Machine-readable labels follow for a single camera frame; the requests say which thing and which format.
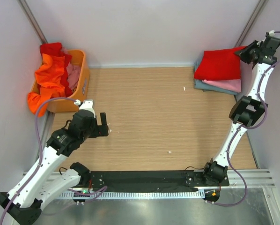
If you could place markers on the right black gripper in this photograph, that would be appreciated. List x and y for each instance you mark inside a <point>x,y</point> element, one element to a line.
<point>243,53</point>

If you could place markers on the dusty pink shirt in basket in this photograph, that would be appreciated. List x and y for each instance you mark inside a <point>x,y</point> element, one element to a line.
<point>71,74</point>

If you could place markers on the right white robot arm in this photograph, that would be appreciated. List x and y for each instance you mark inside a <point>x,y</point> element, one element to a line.
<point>250,110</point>

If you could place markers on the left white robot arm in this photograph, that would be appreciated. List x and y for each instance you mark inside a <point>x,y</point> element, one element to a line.
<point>25,202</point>

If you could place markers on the right aluminium frame post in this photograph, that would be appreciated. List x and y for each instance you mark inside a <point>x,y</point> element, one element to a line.
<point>250,23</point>

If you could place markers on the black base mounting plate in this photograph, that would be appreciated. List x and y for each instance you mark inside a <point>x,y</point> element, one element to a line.
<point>153,181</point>

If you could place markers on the white slotted cable duct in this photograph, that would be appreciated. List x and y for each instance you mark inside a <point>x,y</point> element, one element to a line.
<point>131,196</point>

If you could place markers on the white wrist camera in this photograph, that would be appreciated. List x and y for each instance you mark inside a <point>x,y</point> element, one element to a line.
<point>271,33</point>
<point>87,105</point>

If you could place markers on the aluminium frame post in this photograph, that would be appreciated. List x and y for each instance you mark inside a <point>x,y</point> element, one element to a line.
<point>31,18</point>
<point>250,23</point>

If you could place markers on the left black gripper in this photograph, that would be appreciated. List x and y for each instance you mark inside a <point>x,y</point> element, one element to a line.
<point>101,130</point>

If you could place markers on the dark red shirt in basket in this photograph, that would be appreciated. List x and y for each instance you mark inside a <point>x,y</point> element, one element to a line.
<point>56,49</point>

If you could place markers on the folded pink t-shirt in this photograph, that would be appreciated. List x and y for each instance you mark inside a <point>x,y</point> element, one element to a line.
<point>232,85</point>

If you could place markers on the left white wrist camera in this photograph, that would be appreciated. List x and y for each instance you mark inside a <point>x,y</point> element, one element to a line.
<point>87,105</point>

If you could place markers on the orange plastic laundry basket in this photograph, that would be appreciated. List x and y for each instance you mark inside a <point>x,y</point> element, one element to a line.
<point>78,58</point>

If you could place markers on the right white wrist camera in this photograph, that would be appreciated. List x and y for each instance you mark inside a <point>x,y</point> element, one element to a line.
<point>271,33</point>

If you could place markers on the left aluminium frame post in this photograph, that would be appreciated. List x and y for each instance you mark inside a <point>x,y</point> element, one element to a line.
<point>31,18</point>

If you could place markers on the folded grey-blue t-shirt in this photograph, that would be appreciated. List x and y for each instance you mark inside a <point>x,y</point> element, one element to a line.
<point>198,84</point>

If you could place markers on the orange t-shirt in basket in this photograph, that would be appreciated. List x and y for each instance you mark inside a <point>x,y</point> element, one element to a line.
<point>48,77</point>

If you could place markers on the red t-shirt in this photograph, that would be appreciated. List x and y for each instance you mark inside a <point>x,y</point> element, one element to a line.
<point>219,65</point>

